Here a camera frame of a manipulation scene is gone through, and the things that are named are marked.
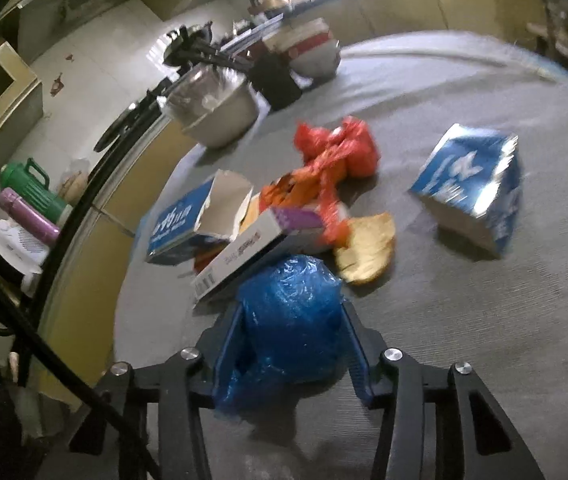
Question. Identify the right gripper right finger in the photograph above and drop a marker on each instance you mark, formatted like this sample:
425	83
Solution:
440	423

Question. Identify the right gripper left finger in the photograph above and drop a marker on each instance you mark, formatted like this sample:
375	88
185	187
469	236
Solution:
148	425

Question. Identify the blue plastic bag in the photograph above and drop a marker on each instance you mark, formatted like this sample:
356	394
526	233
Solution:
292	319

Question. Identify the blue toothpaste box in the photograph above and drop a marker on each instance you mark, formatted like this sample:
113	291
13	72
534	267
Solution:
204	218

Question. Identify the white orange cardboard box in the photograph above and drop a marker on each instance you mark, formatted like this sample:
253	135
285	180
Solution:
276	232

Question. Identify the yellow fruit peel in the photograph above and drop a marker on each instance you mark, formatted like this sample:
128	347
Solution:
369	251

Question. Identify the torn blue white carton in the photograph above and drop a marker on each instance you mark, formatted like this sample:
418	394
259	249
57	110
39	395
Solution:
471	184

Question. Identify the red plastic bag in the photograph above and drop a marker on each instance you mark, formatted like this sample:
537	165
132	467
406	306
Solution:
331	156

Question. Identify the white electric kettle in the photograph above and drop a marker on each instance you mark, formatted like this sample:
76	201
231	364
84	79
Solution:
21	257

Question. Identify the purple thermos bottle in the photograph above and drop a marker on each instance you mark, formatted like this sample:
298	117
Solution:
28	218

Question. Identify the green thermos jug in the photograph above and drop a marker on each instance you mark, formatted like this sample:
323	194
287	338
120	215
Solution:
32	183

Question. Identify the grey tablecloth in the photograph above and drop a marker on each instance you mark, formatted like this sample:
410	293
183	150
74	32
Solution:
429	292

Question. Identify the black chopstick holder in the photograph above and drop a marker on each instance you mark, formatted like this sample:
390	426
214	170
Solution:
270	77

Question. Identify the black wok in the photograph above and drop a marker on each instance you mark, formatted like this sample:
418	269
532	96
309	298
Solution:
186	42

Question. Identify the stacked red white bowls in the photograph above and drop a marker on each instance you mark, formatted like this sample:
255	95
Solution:
310	50

